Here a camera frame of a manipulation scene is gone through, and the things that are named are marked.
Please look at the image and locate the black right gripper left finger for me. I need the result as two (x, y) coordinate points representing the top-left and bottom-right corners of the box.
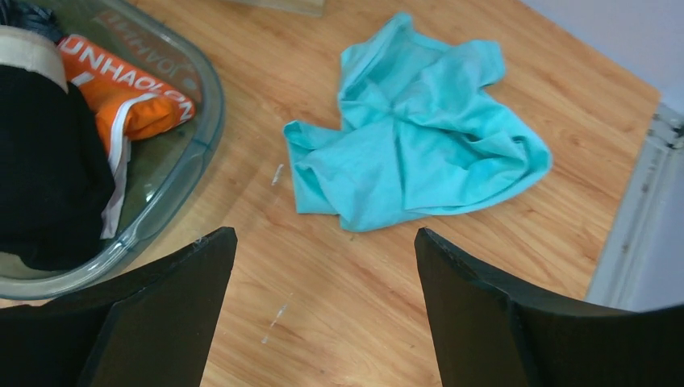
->
(1, 227), (238, 386)

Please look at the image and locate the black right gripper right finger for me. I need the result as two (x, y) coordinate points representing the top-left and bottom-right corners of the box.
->
(415, 228), (683, 386)

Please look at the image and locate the black underwear in basket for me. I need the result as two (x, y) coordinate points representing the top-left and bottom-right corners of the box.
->
(1, 26), (115, 271)

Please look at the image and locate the orange white underwear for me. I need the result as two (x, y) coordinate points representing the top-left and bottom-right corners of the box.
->
(57, 34), (196, 239)

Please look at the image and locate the clear plastic basket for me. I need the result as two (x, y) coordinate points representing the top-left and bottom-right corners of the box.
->
(1, 1), (225, 301)

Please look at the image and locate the teal cloth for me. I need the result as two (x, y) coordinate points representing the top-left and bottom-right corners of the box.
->
(283, 12), (553, 232)

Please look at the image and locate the aluminium frame rail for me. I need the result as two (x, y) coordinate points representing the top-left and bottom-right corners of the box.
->
(585, 104), (683, 311)

